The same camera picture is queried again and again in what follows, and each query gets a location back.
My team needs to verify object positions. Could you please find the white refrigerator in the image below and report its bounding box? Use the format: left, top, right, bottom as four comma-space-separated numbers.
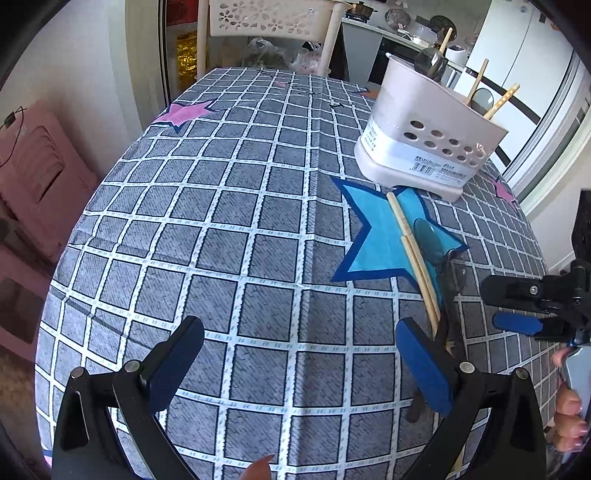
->
466, 0, 578, 134

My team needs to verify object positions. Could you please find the black built-in oven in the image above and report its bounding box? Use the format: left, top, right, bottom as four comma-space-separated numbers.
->
369, 37, 416, 88

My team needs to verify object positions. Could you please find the person's left hand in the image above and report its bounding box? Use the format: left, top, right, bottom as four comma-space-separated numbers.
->
242, 455, 275, 480

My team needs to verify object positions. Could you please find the person's right hand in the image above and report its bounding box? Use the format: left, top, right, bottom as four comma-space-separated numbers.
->
550, 346, 591, 455

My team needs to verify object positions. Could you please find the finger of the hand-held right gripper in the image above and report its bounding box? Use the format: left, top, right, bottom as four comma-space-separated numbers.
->
480, 272, 561, 308
493, 310, 575, 344

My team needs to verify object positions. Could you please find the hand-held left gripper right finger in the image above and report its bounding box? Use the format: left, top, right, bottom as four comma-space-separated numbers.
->
394, 318, 548, 479

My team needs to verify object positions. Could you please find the cream perforated plastic cart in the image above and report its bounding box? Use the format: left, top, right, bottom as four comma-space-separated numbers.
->
196, 0, 347, 77

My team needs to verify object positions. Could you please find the pink chair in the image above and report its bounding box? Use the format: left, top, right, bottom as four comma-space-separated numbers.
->
0, 99, 100, 352

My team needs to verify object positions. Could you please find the clear plastic bag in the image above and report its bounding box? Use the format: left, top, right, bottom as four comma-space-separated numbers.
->
240, 37, 287, 70

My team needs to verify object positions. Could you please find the black cable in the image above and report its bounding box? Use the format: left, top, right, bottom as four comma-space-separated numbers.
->
0, 107, 28, 169

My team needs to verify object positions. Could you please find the pink white plastic bag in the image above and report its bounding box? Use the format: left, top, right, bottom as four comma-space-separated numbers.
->
288, 44, 324, 75

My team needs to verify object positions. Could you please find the grey checked star tablecloth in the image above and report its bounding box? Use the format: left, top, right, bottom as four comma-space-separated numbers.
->
34, 67, 550, 480

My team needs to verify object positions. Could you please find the cream plastic utensil holder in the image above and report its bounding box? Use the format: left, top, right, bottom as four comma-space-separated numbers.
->
355, 53, 509, 203

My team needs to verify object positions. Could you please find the white countertop appliance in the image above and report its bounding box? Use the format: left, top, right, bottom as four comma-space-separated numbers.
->
445, 46, 469, 70

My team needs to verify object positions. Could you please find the yellow package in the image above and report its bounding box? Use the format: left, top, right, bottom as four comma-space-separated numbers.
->
175, 34, 199, 81

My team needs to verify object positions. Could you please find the patterned wooden chopstick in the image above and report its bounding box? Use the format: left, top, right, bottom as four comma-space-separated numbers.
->
482, 83, 520, 121

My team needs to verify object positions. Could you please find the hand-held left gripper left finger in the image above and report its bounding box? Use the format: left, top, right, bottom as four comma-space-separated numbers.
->
53, 315, 206, 479

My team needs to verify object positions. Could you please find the metal spoon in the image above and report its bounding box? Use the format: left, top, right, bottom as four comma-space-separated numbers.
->
441, 256, 468, 352
406, 218, 458, 423
414, 46, 448, 79
468, 88, 497, 116

